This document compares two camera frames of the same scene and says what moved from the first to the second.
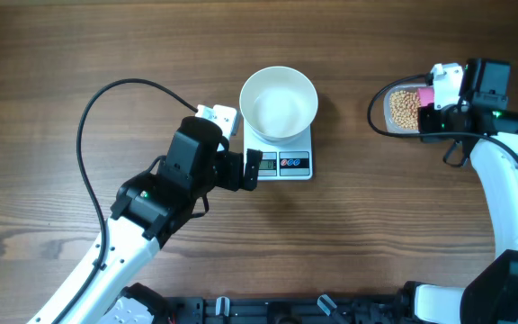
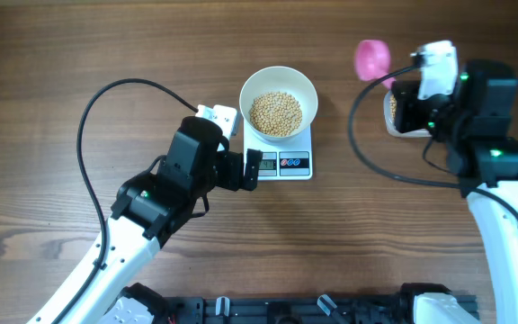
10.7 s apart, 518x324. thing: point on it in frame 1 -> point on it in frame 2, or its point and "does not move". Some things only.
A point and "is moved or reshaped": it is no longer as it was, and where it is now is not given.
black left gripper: (233, 180) does not move
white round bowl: (278, 103) does not move
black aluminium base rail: (289, 310) does not move
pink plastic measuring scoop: (425, 95) is moved or reshaped
